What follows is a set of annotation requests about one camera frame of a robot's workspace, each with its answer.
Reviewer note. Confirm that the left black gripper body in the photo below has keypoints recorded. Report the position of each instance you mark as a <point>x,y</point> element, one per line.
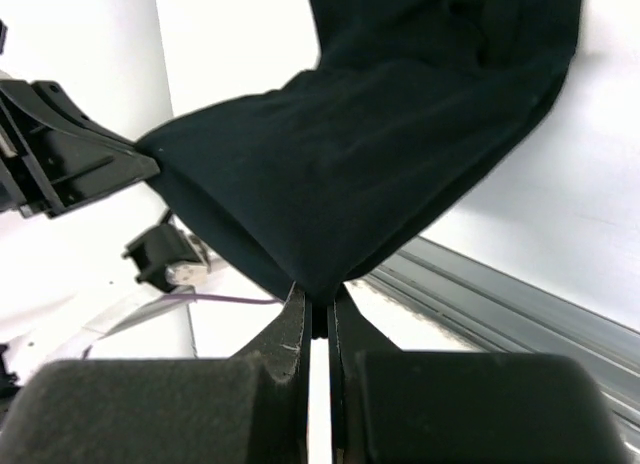
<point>25,187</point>

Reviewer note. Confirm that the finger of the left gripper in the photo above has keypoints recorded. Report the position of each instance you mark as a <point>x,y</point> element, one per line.
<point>91,162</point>

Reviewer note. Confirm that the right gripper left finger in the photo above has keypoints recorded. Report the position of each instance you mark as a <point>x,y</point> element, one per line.
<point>248,408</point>

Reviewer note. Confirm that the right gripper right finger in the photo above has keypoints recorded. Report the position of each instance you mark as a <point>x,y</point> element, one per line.
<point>389,405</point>

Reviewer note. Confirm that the black t-shirt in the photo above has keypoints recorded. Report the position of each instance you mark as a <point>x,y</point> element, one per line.
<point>412,103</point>

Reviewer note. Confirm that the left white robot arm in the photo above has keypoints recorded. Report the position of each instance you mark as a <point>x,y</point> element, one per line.
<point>155,266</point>

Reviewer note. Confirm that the aluminium frame rail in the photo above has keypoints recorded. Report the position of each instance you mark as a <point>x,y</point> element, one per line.
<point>497,312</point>

